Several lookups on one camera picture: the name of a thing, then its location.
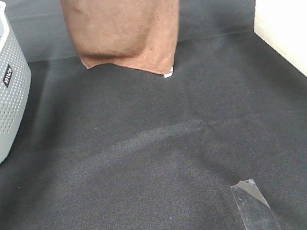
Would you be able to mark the brown towel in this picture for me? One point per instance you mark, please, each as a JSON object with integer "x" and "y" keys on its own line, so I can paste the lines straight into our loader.
{"x": 139, "y": 34}

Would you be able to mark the black tablecloth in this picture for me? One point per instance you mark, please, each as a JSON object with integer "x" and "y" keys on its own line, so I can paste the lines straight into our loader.
{"x": 117, "y": 149}

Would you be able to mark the clear tape strip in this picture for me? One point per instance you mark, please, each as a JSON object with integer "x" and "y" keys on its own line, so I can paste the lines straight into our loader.
{"x": 254, "y": 210}

